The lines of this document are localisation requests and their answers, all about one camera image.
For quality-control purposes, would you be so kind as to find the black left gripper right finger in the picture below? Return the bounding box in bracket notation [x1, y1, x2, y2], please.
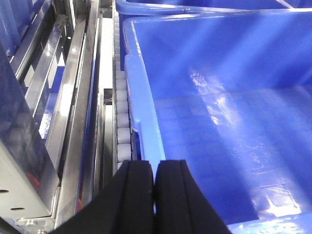
[154, 160, 230, 234]

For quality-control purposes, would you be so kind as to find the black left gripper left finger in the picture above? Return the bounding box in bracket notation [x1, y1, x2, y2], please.
[53, 160, 154, 234]

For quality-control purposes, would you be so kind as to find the large blue plastic bin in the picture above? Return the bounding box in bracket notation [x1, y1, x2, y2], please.
[122, 8, 312, 234]

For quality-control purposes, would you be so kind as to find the white roller track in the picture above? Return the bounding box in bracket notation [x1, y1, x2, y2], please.
[113, 13, 132, 170]

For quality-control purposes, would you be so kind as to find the blue bin behind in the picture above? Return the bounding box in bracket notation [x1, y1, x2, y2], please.
[115, 0, 312, 70]

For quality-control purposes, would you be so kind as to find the steel rack frame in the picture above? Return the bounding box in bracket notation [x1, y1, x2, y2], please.
[0, 0, 114, 234]

